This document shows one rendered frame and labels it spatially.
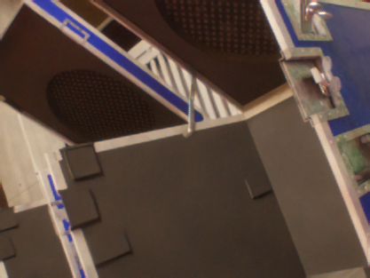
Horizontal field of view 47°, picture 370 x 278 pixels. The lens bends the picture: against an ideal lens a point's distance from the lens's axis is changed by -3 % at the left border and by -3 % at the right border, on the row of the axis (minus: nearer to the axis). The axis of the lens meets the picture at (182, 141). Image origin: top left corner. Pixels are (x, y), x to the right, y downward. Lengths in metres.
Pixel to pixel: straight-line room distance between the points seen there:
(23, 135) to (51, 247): 1.36
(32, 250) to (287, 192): 1.31
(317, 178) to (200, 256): 0.59
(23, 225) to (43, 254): 0.18
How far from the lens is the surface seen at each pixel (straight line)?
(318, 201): 1.87
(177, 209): 1.56
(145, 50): 3.70
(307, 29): 0.82
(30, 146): 3.52
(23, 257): 2.35
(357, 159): 0.78
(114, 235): 1.39
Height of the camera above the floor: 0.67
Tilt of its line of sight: 8 degrees up
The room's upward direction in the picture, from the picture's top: 21 degrees counter-clockwise
